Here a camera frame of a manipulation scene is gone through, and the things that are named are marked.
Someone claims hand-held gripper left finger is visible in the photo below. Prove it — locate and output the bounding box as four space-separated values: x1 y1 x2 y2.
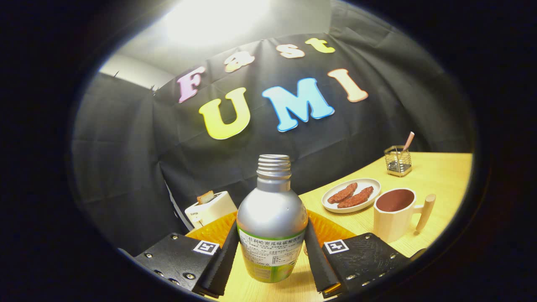
119 210 240 299

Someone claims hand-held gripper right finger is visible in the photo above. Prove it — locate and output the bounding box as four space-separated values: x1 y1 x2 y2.
305 210 426 299

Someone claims silver bottle with green label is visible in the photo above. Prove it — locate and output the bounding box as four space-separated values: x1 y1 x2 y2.
236 154 309 284

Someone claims cream cup with wooden handle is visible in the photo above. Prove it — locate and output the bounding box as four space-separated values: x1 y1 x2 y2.
373 188 436 244

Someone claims white toaster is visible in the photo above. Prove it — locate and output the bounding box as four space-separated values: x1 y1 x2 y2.
185 191 238 229

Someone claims brown fried meat piece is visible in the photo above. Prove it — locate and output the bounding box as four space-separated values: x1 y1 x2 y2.
337 186 374 209
327 182 358 204

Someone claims white oval plate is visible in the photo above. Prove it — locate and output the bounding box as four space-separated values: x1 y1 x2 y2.
322 178 382 214

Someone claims light wooden table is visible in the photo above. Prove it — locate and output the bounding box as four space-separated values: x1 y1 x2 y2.
185 152 474 302

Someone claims wire mesh holder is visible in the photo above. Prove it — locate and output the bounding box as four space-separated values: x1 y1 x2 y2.
384 145 412 177

